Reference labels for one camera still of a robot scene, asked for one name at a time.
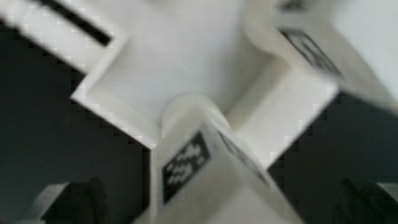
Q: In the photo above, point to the white chair leg with tag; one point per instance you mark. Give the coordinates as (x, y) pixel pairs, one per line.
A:
(210, 187)

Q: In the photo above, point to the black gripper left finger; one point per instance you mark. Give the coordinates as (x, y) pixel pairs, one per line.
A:
(69, 204)

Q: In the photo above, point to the white chair seat part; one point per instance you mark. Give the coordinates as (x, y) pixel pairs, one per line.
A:
(158, 48)

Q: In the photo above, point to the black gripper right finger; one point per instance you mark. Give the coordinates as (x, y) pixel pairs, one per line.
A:
(366, 203)

